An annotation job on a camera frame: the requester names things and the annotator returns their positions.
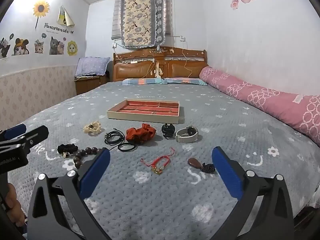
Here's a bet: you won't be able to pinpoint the wooden bed headboard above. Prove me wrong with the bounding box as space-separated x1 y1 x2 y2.
112 46 208 82

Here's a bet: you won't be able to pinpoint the watch with white band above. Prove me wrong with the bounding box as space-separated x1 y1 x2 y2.
175 126 199 143

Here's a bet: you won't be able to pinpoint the sunflower cat face sticker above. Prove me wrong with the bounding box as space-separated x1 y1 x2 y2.
67 40 79 56

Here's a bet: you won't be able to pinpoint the beige flower hair tie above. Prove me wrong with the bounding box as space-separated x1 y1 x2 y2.
83 120 102 136

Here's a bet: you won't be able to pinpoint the black scrunchie with charm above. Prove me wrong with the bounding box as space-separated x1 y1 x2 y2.
57 142 79 159

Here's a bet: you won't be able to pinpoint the black and white cat sticker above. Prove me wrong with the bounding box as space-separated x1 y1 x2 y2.
0 37 12 59

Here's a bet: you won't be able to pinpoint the purple dotted pillow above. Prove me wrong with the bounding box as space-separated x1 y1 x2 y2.
75 56 111 78

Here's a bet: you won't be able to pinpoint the brown pendant with black cord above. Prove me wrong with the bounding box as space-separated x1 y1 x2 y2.
188 158 216 174

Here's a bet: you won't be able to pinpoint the black hair claw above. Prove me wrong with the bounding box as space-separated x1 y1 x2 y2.
161 123 175 138

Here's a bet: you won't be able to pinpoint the floral hanging blanket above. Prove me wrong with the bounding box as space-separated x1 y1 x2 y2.
120 0 167 50

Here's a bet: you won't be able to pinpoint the pink ring-patterned rolled quilt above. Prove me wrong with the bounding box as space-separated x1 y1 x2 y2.
199 66 320 147

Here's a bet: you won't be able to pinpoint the yellow charging cable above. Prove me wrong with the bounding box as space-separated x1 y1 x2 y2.
182 41 195 79

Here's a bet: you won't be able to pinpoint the brick-lined jewelry tray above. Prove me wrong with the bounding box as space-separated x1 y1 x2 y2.
107 99 180 124

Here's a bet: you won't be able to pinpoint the wooden nightstand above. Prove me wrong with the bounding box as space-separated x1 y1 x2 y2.
74 74 110 96

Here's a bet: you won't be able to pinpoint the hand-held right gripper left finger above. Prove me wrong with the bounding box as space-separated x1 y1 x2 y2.
27 147 112 240

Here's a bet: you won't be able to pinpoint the curled paper on wall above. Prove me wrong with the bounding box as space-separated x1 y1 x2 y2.
57 5 75 27

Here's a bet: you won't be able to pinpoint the sunflower wall sticker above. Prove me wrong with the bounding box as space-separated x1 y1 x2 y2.
33 1 50 29

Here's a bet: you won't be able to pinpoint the grey cats sticker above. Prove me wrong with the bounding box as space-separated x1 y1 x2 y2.
49 36 66 56

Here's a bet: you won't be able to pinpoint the red cord bracelet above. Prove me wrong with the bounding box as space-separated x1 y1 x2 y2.
140 147 176 176

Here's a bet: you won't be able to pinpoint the cat sticker with yellow hat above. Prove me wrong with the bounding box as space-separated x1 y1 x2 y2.
13 38 30 56

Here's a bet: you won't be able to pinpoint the brown wooden bead bracelet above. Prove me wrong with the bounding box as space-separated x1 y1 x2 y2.
73 147 103 168

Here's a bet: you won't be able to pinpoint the thin black hair ties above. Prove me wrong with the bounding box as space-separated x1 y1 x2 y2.
117 142 138 153

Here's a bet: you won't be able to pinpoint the tabby kitten sticker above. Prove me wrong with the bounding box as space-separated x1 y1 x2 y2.
34 39 46 54

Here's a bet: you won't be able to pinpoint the orange charging cable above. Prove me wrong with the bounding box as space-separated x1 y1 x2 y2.
139 59 155 79

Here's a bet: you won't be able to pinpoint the person's left hand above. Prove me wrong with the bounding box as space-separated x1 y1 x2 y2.
4 182 26 228

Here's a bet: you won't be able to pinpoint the black cord bracelet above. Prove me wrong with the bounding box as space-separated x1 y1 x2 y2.
104 128 125 146

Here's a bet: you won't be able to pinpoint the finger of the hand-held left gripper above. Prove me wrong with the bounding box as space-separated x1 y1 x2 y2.
0 123 27 142
14 125 50 153

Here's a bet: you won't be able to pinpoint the orange scrunchie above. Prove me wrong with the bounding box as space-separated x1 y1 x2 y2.
125 123 156 146

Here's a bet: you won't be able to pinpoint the lettering wall sticker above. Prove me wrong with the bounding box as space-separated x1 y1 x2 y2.
41 22 75 38

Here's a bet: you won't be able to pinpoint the striped pillow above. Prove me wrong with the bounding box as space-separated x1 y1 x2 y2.
164 77 208 86
122 77 164 86

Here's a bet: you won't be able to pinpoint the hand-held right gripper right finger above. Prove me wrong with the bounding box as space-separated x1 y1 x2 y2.
211 146 294 240

